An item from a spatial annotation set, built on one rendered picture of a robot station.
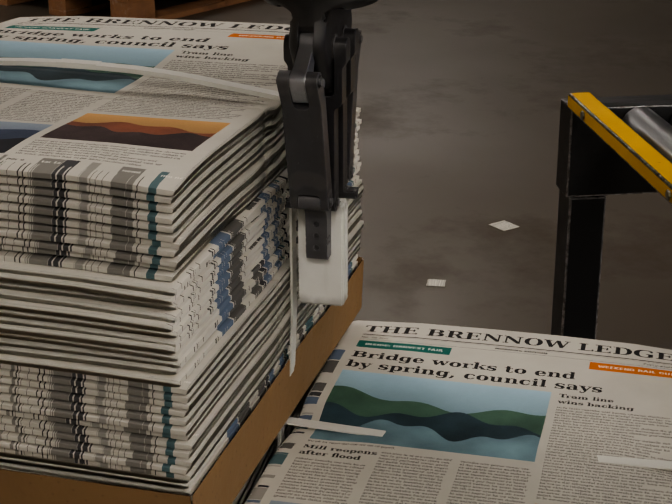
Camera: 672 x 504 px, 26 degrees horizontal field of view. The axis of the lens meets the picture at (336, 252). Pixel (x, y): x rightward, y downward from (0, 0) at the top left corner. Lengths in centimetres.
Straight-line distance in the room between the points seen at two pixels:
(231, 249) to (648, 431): 33
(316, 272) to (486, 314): 230
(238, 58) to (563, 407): 33
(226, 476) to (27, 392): 13
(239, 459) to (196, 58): 29
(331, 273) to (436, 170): 325
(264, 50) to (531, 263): 255
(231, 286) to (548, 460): 25
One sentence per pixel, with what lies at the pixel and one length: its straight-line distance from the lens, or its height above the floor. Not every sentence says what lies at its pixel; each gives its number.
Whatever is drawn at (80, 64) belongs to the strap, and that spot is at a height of 107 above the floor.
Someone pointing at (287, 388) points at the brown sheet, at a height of 86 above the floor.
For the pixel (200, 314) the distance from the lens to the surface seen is 82.
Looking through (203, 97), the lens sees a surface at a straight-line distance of 93.
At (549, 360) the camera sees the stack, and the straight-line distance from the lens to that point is 111.
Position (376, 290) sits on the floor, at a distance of 335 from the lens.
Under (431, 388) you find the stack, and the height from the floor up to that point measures 83.
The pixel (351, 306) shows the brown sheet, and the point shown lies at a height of 85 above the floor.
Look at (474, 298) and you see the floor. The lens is 332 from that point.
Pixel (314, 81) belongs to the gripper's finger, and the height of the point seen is 109.
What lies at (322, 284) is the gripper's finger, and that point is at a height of 94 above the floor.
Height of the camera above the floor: 130
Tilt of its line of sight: 21 degrees down
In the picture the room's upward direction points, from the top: straight up
